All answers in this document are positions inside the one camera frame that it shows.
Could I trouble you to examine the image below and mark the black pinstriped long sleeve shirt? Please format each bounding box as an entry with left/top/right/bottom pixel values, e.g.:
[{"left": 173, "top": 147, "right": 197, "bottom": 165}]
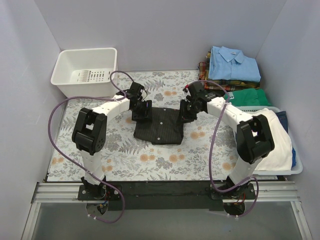
[{"left": 133, "top": 107, "right": 184, "bottom": 145}]

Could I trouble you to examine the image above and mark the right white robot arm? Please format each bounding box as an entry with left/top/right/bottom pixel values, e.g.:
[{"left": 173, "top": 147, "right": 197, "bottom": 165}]
[{"left": 179, "top": 80, "right": 275, "bottom": 199}]

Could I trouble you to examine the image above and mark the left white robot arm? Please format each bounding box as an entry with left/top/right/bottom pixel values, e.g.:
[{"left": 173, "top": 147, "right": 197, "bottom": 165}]
[{"left": 71, "top": 82, "right": 152, "bottom": 200}]

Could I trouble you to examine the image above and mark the plaid folded shirt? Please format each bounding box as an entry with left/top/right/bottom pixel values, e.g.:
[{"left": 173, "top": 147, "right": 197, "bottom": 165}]
[{"left": 198, "top": 52, "right": 260, "bottom": 92}]

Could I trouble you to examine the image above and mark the light blue folded shirt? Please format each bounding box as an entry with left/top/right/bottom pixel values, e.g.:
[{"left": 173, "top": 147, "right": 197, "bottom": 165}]
[{"left": 208, "top": 46, "right": 261, "bottom": 83}]

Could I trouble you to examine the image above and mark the green folded shirt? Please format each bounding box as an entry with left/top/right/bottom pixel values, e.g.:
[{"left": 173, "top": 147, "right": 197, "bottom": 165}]
[{"left": 223, "top": 88, "right": 271, "bottom": 107}]

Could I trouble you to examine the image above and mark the floral table mat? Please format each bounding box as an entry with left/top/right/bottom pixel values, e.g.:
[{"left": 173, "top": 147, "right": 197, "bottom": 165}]
[{"left": 46, "top": 70, "right": 238, "bottom": 182}]

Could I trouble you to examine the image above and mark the white plastic bin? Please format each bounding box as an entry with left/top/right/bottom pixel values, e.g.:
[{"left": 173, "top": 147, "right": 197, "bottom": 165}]
[{"left": 50, "top": 47, "right": 118, "bottom": 98}]

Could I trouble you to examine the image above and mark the white garment in basket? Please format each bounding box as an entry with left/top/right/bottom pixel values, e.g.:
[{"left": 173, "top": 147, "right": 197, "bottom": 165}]
[{"left": 249, "top": 108, "right": 293, "bottom": 171}]

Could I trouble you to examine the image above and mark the light grey laundry basket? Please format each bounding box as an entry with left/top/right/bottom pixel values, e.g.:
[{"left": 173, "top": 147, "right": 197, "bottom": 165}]
[{"left": 238, "top": 106, "right": 303, "bottom": 176}]

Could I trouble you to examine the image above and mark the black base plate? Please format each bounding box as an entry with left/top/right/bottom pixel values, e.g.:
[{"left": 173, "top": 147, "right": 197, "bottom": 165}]
[{"left": 77, "top": 180, "right": 257, "bottom": 212}]

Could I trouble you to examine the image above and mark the aluminium rail frame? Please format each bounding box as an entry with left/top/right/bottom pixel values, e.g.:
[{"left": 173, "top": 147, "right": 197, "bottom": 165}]
[{"left": 22, "top": 180, "right": 312, "bottom": 240}]

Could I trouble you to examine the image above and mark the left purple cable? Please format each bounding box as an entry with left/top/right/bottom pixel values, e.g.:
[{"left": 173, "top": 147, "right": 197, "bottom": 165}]
[{"left": 47, "top": 70, "right": 125, "bottom": 224}]

